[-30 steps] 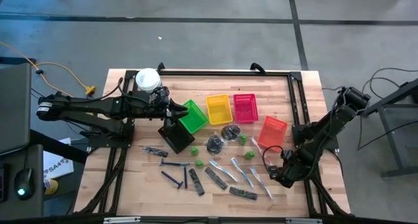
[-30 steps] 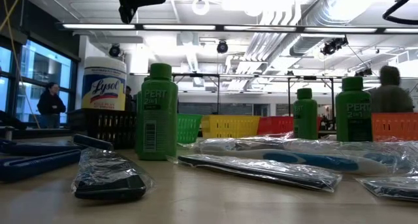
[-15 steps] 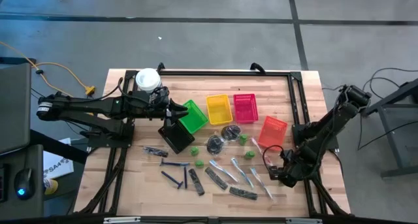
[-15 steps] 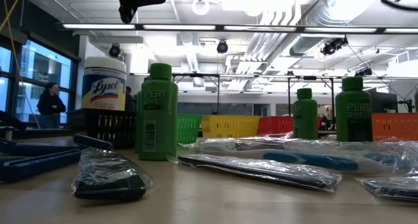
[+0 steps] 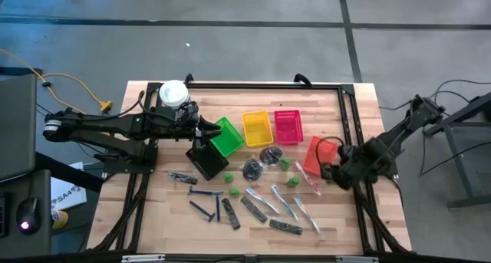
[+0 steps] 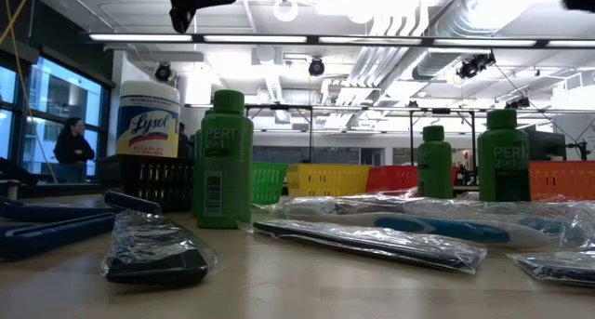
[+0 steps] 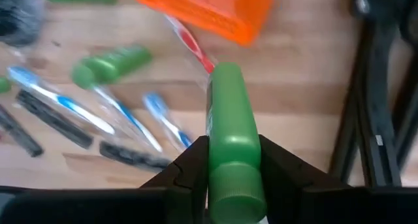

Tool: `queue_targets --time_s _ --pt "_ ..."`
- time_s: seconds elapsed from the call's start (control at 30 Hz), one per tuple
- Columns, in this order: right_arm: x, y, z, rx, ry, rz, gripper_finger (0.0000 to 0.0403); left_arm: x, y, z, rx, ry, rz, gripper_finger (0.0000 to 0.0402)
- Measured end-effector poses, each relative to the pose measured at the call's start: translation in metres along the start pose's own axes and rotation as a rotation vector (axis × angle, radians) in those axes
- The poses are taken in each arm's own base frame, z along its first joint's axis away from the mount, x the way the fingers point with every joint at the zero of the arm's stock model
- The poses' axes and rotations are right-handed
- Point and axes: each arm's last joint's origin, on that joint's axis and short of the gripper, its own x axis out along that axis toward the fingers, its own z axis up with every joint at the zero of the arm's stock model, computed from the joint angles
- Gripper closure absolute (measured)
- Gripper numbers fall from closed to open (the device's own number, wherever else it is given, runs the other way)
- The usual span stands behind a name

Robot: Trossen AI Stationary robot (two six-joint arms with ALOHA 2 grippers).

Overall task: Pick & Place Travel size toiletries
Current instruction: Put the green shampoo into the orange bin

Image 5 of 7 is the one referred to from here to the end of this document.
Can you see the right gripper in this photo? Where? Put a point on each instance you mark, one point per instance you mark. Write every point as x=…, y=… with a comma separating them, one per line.
x=351, y=165

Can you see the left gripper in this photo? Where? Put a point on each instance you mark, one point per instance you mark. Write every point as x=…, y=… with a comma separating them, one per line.
x=184, y=127

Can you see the red white toothbrush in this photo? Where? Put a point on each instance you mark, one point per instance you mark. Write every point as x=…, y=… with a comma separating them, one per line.
x=308, y=177

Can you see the orange plastic basket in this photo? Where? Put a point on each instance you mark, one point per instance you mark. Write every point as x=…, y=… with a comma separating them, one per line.
x=312, y=157

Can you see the blue disposable razor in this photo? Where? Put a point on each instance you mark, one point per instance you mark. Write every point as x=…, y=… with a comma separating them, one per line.
x=205, y=192
x=217, y=208
x=202, y=210

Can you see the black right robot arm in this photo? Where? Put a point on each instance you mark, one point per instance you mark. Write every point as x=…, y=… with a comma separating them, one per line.
x=399, y=136

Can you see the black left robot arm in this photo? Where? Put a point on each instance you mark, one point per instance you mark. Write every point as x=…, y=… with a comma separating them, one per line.
x=96, y=127

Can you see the green plastic basket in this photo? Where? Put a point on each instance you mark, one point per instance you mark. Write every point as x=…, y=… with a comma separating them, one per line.
x=228, y=137

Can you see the black plastic basket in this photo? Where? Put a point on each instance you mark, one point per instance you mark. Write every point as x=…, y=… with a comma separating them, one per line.
x=209, y=161

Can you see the yellow plastic basket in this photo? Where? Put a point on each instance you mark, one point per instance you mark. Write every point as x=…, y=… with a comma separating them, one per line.
x=257, y=128

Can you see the Lysol wipes canister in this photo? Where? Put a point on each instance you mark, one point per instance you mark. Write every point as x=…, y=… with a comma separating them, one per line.
x=173, y=93

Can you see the red plastic basket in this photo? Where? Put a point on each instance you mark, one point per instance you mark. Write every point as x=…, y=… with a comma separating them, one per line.
x=288, y=127

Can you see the black metal desk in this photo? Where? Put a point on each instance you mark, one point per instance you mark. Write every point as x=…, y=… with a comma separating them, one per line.
x=460, y=113

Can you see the black diagonal beam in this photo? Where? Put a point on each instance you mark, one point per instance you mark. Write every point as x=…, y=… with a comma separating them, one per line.
x=69, y=173

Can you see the white cardboard box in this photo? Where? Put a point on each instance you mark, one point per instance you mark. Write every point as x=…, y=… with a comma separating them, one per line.
x=67, y=188

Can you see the yellow white cup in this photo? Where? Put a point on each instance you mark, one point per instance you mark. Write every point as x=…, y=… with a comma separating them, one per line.
x=59, y=219

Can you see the grey monitor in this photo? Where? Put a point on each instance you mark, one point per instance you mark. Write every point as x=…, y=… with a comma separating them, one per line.
x=17, y=125

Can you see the black computer mouse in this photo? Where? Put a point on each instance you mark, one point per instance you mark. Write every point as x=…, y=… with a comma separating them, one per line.
x=27, y=216

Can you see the dark side desk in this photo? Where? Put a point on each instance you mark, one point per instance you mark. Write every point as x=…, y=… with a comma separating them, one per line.
x=38, y=240

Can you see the black keyboard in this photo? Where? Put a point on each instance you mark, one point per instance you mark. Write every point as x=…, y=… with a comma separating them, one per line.
x=3, y=215

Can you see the silver edge bracket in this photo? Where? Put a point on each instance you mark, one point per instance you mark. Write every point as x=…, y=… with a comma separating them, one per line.
x=356, y=259
x=142, y=258

